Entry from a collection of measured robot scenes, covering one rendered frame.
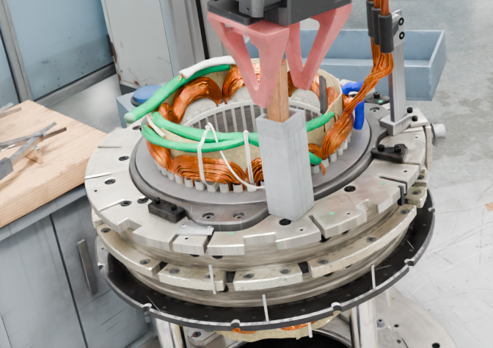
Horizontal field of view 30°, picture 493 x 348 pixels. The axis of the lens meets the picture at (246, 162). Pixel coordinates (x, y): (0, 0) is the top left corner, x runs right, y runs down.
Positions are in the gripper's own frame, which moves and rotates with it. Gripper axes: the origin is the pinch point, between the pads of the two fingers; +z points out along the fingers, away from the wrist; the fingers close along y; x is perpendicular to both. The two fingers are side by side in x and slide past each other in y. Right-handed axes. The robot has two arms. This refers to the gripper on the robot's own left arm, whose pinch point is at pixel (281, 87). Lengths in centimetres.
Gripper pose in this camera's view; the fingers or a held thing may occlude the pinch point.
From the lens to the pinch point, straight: 70.5
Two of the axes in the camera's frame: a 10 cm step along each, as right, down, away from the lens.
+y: 7.5, -3.5, 5.6
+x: -6.6, -3.6, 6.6
